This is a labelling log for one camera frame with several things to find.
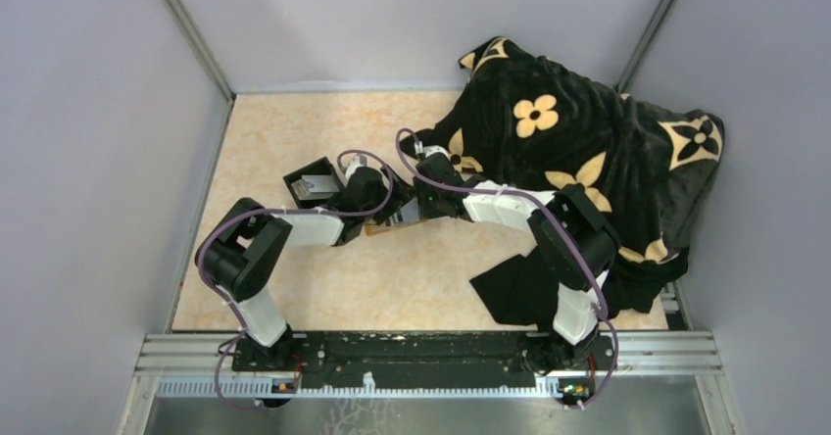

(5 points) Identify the black cloth piece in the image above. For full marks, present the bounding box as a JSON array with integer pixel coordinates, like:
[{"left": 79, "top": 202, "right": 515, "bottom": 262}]
[{"left": 469, "top": 248, "right": 559, "bottom": 332}]

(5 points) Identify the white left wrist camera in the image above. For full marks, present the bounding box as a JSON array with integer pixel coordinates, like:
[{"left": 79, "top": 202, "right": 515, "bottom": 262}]
[{"left": 344, "top": 156, "right": 367, "bottom": 182}]

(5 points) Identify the black floral blanket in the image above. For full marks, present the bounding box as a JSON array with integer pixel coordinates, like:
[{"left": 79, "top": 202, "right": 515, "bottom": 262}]
[{"left": 401, "top": 36, "right": 726, "bottom": 314}]

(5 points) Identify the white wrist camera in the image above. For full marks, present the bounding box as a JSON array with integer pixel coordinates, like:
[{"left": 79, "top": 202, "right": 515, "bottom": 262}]
[
  {"left": 344, "top": 156, "right": 367, "bottom": 182},
  {"left": 422, "top": 145, "right": 451, "bottom": 160}
]

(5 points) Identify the white card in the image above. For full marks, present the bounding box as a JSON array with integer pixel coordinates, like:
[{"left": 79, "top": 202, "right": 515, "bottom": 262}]
[{"left": 290, "top": 174, "right": 341, "bottom": 202}]

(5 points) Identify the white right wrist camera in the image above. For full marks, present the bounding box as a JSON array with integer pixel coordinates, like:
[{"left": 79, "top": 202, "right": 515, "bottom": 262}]
[{"left": 422, "top": 145, "right": 451, "bottom": 160}]

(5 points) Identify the black plastic box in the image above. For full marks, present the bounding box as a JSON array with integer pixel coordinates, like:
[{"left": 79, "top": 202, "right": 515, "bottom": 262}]
[{"left": 283, "top": 157, "right": 344, "bottom": 209}]

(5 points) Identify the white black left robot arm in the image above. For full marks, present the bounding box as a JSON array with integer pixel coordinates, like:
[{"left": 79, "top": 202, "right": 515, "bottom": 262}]
[{"left": 194, "top": 167, "right": 415, "bottom": 370}]

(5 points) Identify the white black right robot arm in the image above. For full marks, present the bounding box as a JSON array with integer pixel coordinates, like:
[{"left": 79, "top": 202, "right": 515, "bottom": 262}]
[{"left": 412, "top": 143, "right": 620, "bottom": 368}]

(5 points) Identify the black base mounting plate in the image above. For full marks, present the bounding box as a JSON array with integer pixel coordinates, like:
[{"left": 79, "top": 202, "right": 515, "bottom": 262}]
[{"left": 231, "top": 331, "right": 613, "bottom": 390}]

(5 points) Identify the aluminium front rail frame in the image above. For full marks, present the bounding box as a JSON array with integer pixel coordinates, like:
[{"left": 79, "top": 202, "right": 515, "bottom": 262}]
[{"left": 135, "top": 331, "right": 722, "bottom": 400}]

